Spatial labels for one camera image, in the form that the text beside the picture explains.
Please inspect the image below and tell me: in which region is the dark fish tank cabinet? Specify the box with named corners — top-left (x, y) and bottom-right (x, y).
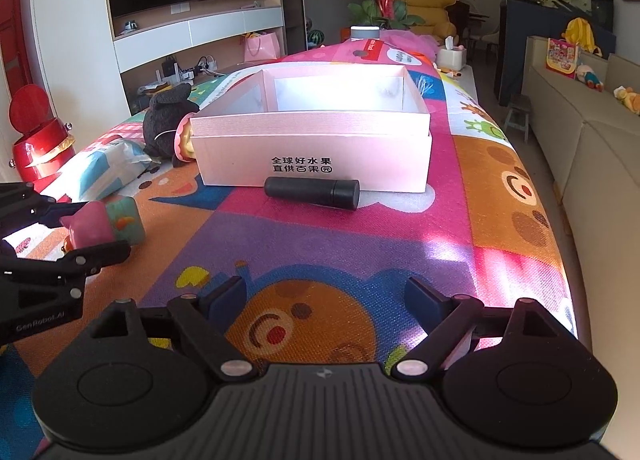
top-left (494, 0), bottom-right (616, 102)

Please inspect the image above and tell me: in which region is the pink cardboard box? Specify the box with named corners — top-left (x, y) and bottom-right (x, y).
top-left (189, 65), bottom-right (433, 195)

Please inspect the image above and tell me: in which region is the black plush toy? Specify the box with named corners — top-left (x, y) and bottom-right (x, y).
top-left (142, 82), bottom-right (199, 169)

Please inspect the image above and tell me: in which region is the pink toy box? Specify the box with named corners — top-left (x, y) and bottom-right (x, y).
top-left (545, 37), bottom-right (581, 76)

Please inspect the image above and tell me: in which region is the red and white flat box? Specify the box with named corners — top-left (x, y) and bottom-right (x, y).
top-left (351, 38), bottom-right (437, 70)

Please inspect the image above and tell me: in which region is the white tissue box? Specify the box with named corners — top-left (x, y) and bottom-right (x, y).
top-left (435, 35), bottom-right (469, 72)

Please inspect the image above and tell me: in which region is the power strip with chargers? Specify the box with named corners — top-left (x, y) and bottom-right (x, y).
top-left (155, 55), bottom-right (222, 82)

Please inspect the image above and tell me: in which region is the small lying doll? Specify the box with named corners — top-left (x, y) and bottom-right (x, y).
top-left (574, 62), bottom-right (606, 92)

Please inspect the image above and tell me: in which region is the wet wipes pack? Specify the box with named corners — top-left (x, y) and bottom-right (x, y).
top-left (42, 137), bottom-right (157, 202)

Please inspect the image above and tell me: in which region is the white wooden television cabinet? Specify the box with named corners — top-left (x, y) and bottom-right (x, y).
top-left (100, 0), bottom-right (307, 108)

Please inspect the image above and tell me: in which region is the small grey stool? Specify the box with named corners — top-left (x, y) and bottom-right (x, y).
top-left (502, 94), bottom-right (534, 144)

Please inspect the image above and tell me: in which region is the red pedal bin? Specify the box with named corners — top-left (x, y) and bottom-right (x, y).
top-left (8, 84), bottom-right (77, 182)

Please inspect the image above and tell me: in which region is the yellow plush doll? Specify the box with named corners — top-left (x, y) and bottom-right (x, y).
top-left (562, 17), bottom-right (604, 58)

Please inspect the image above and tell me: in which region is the black cylinder bottle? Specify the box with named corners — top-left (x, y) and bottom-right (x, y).
top-left (263, 177), bottom-right (361, 211)

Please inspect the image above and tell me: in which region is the orange yellow plush toy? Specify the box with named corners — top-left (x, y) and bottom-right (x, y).
top-left (613, 86), bottom-right (640, 114)

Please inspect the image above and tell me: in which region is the pink gift bag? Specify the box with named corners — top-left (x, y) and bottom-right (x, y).
top-left (243, 31), bottom-right (282, 62)

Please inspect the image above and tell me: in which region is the pink pig toy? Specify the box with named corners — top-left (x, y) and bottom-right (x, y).
top-left (59, 195), bottom-right (147, 255)

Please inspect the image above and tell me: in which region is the colourful cartoon mat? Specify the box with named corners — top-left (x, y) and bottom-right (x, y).
top-left (0, 38), bottom-right (582, 460)

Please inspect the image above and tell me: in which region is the large yellow plush toy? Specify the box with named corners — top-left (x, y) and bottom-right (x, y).
top-left (402, 0), bottom-right (459, 39)

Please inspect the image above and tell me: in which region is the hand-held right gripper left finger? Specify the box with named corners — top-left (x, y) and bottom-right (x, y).
top-left (90, 275), bottom-right (256, 382)

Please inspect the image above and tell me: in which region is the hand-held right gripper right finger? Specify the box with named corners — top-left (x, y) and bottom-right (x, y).
top-left (391, 276), bottom-right (560, 382)

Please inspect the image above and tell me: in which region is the beige sofa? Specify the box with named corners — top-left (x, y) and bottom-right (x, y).
top-left (520, 34), bottom-right (640, 338)

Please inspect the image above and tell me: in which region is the red chair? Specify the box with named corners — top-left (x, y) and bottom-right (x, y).
top-left (0, 0), bottom-right (32, 107)

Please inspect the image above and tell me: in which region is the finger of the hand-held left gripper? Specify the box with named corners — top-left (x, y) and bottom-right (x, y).
top-left (0, 182), bottom-right (72, 232)
top-left (0, 241), bottom-right (132, 302)

